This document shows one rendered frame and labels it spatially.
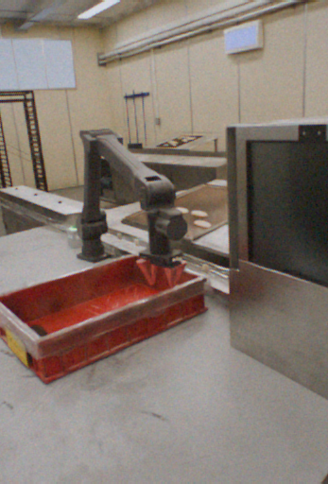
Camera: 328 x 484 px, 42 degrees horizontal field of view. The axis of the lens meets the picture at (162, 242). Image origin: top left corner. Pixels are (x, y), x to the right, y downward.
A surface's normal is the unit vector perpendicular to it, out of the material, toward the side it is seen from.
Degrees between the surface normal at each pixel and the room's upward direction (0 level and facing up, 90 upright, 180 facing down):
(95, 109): 90
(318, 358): 90
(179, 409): 0
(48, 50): 90
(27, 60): 90
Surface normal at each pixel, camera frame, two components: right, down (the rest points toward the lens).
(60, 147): 0.57, 0.19
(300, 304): -0.82, 0.24
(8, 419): -0.07, -0.96
